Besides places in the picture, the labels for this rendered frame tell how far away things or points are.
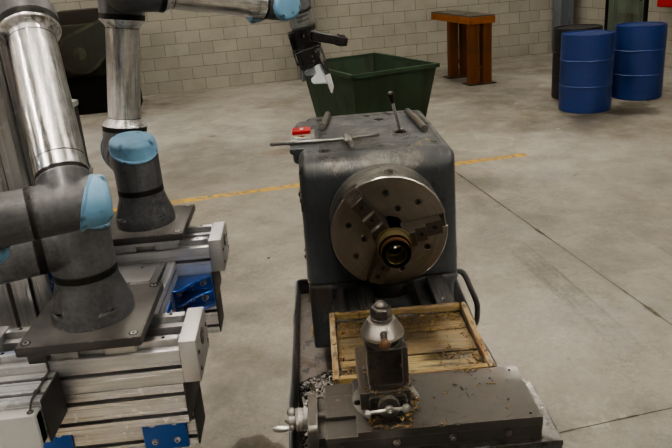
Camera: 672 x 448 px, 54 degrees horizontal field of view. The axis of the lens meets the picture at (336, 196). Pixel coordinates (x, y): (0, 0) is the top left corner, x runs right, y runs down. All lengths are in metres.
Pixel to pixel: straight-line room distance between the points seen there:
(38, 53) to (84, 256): 0.37
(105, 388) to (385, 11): 10.96
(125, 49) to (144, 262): 0.55
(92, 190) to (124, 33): 0.89
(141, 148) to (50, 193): 0.74
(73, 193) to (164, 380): 0.49
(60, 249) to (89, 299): 0.11
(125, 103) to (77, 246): 0.66
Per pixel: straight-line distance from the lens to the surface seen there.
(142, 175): 1.71
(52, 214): 0.97
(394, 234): 1.64
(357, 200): 1.69
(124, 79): 1.82
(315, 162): 1.87
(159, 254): 1.76
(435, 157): 1.89
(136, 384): 1.35
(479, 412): 1.29
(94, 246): 1.26
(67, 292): 1.30
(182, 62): 11.57
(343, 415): 1.28
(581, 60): 7.97
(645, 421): 2.96
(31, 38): 1.13
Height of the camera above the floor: 1.75
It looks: 19 degrees down
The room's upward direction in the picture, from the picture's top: 4 degrees counter-clockwise
